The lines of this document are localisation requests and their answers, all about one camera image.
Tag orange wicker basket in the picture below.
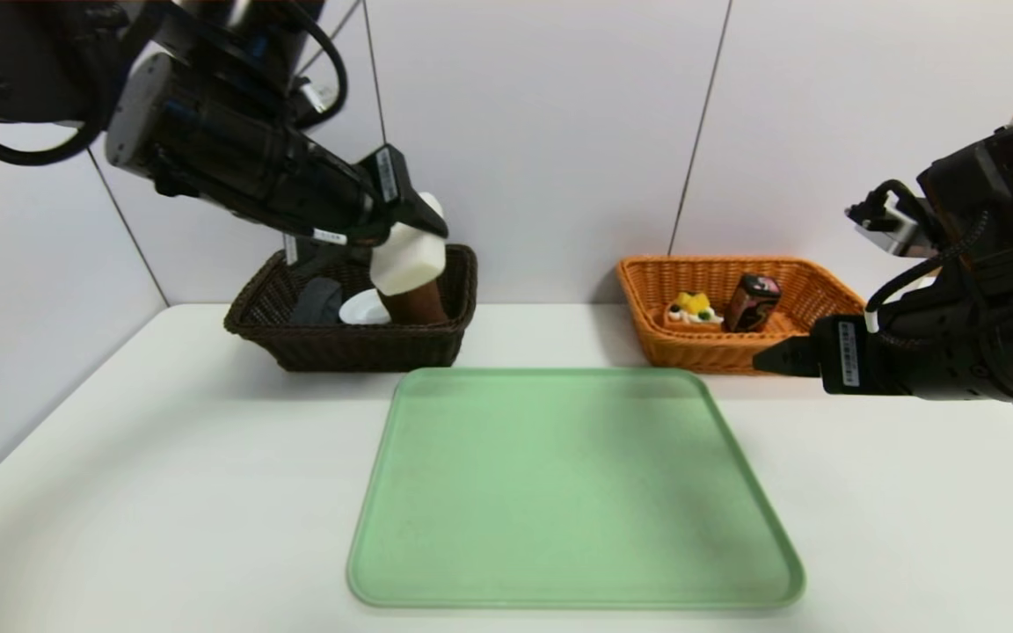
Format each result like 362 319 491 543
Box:
618 256 868 377

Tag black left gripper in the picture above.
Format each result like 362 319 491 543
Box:
268 125 449 248

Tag white soap bar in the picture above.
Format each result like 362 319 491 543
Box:
371 192 448 297

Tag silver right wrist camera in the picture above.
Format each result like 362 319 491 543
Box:
846 192 938 258

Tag dark brown wicker basket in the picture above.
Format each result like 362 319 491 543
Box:
223 244 478 374

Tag dark grey towel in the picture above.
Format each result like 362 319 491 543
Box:
288 277 345 324

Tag brown towel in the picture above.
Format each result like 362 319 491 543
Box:
376 277 450 324

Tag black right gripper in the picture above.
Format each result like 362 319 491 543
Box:
753 285 994 402

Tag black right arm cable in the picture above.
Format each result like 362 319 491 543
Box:
863 180 1000 335

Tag light green plastic tray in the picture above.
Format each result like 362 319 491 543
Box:
348 367 806 610

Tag orange waffle with fruit topping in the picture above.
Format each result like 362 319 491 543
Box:
663 291 725 333

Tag black chewing gum box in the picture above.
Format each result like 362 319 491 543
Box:
724 273 783 333

